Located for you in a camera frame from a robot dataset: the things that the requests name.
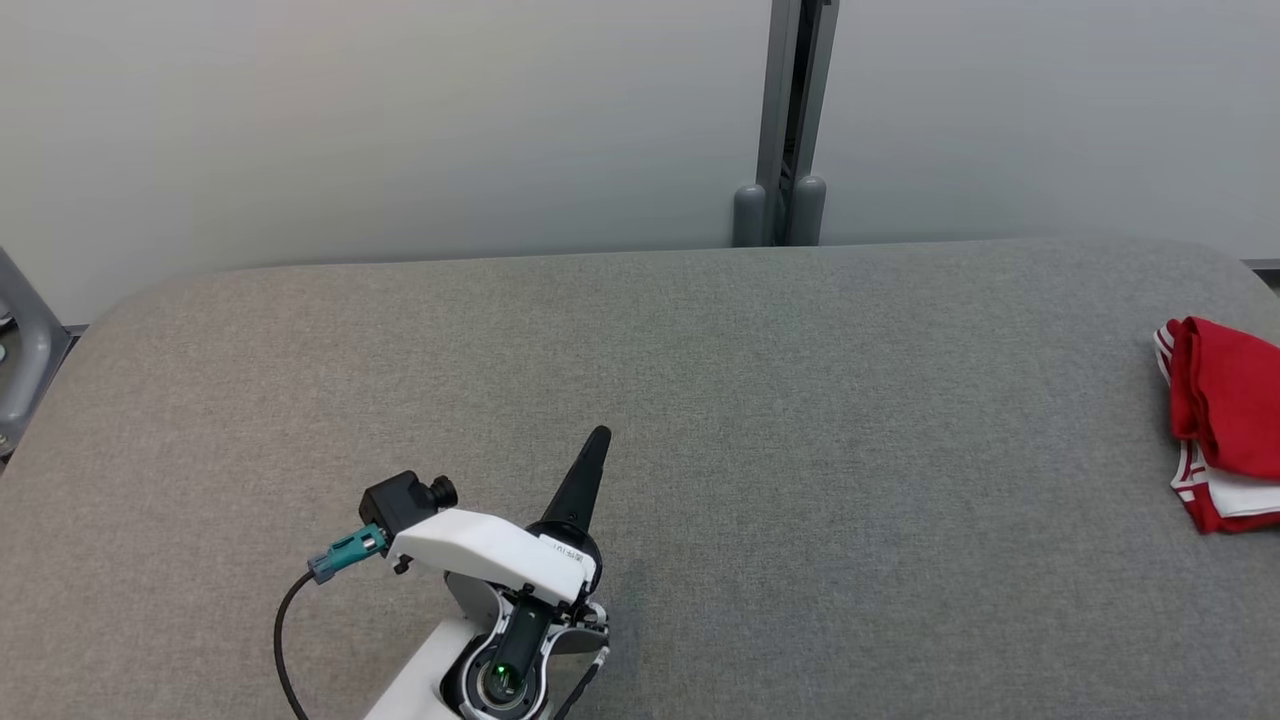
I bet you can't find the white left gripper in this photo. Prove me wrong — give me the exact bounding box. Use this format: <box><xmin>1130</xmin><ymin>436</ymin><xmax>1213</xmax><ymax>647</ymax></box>
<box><xmin>385</xmin><ymin>425</ymin><xmax>613</xmax><ymax>607</ymax></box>

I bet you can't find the red white basketball jersey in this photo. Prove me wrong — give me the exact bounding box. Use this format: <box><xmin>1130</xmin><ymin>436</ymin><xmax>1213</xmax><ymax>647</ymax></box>
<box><xmin>1155</xmin><ymin>316</ymin><xmax>1280</xmax><ymax>481</ymax></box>

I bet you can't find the grey metal partition foot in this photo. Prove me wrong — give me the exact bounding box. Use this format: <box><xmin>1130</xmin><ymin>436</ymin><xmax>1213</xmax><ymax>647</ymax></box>
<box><xmin>0</xmin><ymin>245</ymin><xmax>73</xmax><ymax>461</ymax></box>

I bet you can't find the black cable teal connector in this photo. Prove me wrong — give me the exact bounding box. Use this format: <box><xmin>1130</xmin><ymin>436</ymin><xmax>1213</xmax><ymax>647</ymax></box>
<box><xmin>275</xmin><ymin>525</ymin><xmax>389</xmax><ymax>720</ymax></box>

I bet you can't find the grey metal partition post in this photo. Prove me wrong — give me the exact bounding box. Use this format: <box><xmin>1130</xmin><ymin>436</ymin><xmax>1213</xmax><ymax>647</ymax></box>
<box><xmin>733</xmin><ymin>0</ymin><xmax>841</xmax><ymax>248</ymax></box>

